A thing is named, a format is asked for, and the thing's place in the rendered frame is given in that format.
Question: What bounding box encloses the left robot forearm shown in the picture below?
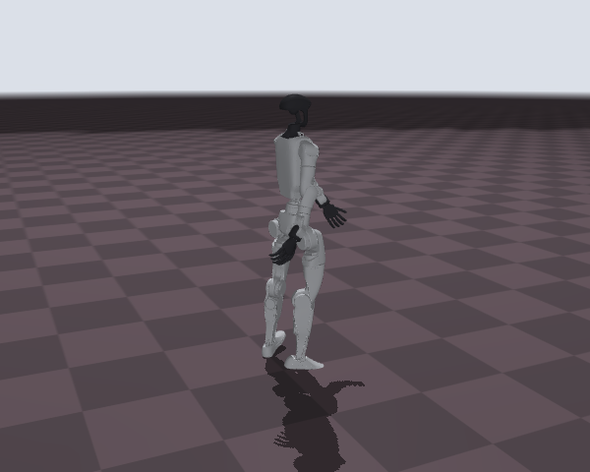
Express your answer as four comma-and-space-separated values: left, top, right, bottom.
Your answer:
314, 177, 327, 205

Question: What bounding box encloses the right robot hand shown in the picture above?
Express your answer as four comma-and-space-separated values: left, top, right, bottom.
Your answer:
269, 225, 302, 266

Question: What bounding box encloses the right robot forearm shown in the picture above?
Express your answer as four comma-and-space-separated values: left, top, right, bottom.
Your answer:
290, 186, 319, 238

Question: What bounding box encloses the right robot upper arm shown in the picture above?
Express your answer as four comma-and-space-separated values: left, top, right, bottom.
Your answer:
298, 141, 319, 199

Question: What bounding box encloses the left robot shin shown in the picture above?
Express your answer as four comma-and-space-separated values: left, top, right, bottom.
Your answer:
265, 278, 284, 345

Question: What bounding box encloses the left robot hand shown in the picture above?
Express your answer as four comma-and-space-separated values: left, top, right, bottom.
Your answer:
316, 194, 347, 228

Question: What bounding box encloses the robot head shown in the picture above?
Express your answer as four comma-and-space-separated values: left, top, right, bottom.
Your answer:
279, 94, 311, 139

